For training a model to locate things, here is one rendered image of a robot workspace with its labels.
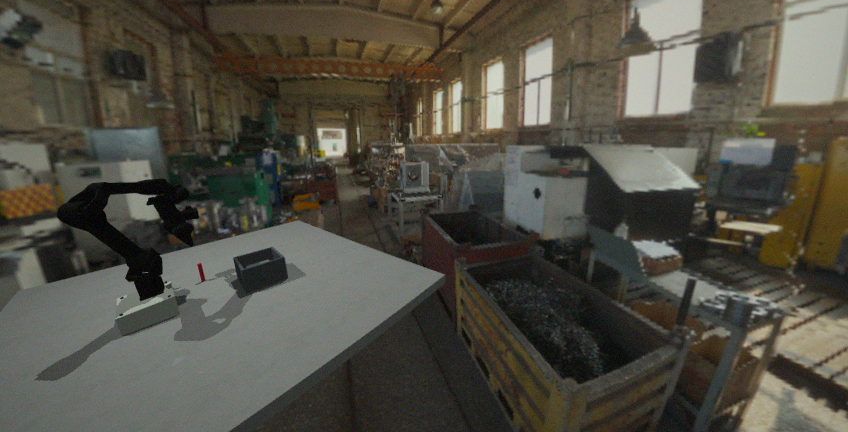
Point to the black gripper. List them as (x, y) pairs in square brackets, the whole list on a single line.
[(172, 223)]

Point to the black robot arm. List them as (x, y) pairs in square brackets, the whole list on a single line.
[(85, 211)]

